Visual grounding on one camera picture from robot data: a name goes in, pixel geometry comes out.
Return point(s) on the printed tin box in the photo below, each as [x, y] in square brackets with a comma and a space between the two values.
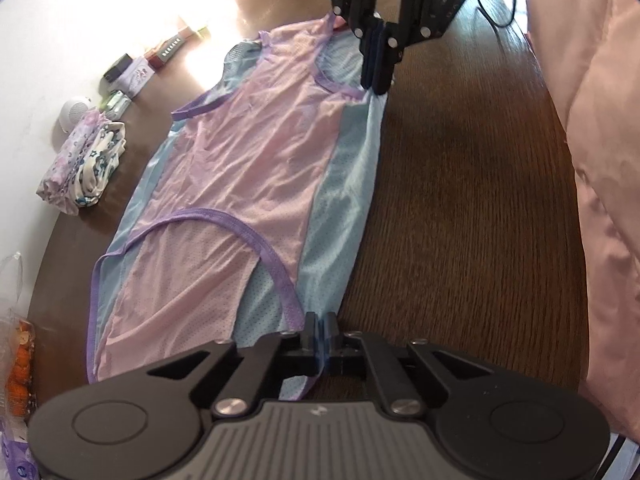
[137, 77]

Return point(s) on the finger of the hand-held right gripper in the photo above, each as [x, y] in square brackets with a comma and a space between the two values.
[367, 60]
[392, 60]

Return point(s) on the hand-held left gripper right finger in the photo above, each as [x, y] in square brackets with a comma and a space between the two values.
[327, 337]

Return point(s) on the white round speaker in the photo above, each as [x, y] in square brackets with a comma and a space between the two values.
[76, 114]

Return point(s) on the black power adapter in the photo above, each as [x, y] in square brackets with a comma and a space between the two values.
[116, 69]

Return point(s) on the folded purple floral cloth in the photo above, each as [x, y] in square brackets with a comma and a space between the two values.
[70, 160]

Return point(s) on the blue white striped cloth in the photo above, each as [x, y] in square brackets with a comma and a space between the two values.
[622, 460]

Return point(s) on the clear box of oranges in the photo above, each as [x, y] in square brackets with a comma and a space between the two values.
[21, 365]

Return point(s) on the person's pink clothing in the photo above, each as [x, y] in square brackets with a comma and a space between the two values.
[600, 160]

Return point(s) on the purple tissue box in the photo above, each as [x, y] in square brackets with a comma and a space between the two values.
[17, 452]

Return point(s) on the green and white packets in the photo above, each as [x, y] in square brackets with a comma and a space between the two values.
[115, 104]

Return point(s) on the red box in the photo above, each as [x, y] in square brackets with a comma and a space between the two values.
[164, 51]

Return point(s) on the pink and blue mesh garment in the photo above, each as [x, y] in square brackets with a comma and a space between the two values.
[240, 170]

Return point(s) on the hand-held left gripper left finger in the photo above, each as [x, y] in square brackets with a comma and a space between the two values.
[314, 335]

